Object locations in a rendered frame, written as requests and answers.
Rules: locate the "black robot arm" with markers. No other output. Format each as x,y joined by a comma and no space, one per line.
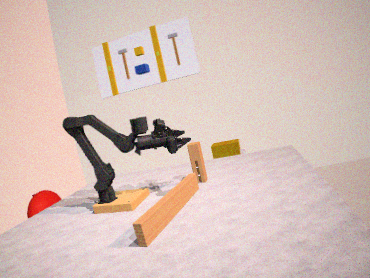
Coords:
104,173

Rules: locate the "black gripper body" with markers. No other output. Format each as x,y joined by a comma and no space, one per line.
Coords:
168,142

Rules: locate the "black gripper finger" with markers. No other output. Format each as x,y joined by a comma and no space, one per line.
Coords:
172,132
181,142

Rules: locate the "light wooden plank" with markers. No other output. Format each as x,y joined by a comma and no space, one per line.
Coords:
153,221

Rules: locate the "wooden post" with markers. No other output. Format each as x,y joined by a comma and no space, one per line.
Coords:
197,161

